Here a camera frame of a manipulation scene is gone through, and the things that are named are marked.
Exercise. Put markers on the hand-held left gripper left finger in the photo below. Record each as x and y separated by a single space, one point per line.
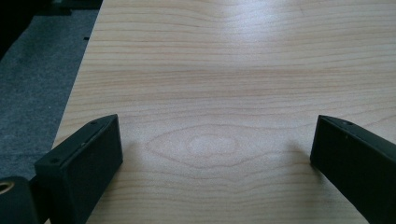
84 168

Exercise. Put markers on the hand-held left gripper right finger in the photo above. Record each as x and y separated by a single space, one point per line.
355 165

